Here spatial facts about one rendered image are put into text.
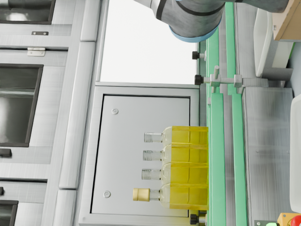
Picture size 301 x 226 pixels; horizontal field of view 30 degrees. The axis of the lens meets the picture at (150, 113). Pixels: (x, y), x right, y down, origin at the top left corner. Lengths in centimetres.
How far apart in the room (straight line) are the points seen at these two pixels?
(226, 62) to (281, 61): 23
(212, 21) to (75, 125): 68
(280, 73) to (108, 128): 55
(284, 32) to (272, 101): 30
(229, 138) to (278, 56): 25
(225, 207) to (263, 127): 23
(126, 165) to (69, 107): 29
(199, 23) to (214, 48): 47
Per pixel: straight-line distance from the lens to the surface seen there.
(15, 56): 201
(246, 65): 165
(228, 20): 178
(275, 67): 152
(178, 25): 127
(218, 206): 134
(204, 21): 123
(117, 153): 170
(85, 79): 186
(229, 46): 171
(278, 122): 145
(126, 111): 177
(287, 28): 122
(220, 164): 139
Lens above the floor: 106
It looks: 2 degrees up
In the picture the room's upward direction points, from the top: 88 degrees counter-clockwise
